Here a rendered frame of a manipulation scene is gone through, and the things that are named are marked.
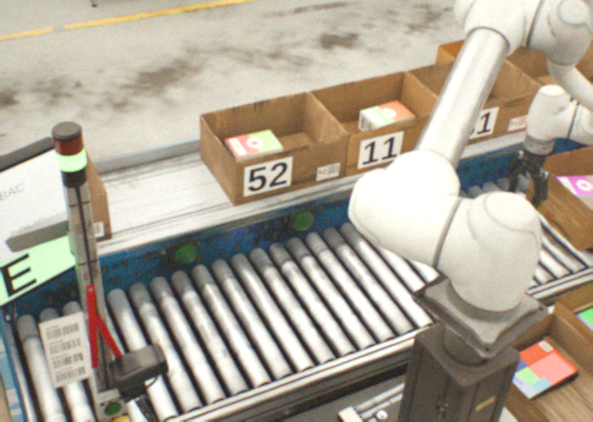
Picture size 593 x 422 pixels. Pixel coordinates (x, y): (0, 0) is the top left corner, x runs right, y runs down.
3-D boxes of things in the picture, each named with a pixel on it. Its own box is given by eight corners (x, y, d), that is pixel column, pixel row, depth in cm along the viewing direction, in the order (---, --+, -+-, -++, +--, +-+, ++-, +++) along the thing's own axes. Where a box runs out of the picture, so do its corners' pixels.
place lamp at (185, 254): (176, 268, 237) (175, 251, 233) (174, 265, 238) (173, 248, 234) (198, 261, 240) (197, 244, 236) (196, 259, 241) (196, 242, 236)
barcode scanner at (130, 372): (176, 387, 176) (167, 358, 169) (124, 410, 173) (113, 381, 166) (166, 365, 181) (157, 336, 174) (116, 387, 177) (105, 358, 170)
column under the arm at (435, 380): (517, 448, 197) (550, 360, 177) (437, 495, 186) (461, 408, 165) (449, 375, 214) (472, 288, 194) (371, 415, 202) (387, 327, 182)
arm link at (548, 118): (521, 137, 242) (565, 147, 238) (533, 92, 232) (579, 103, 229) (527, 119, 250) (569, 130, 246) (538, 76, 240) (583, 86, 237)
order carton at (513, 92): (444, 152, 274) (453, 110, 264) (399, 110, 295) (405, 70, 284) (533, 129, 289) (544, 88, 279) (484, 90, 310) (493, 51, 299)
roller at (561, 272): (565, 290, 251) (559, 285, 248) (468, 196, 287) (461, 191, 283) (576, 279, 250) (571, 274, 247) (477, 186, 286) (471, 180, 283)
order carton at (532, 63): (533, 129, 289) (544, 88, 279) (484, 90, 310) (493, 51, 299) (613, 108, 304) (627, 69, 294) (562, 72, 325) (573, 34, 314)
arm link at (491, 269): (514, 324, 159) (546, 245, 145) (429, 290, 164) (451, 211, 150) (533, 274, 170) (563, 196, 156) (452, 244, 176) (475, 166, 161)
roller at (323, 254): (402, 341, 225) (392, 354, 227) (318, 230, 261) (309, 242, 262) (392, 338, 222) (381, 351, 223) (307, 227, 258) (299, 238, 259)
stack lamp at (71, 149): (60, 173, 137) (56, 145, 133) (54, 158, 141) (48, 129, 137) (89, 167, 139) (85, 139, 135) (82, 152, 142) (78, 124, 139)
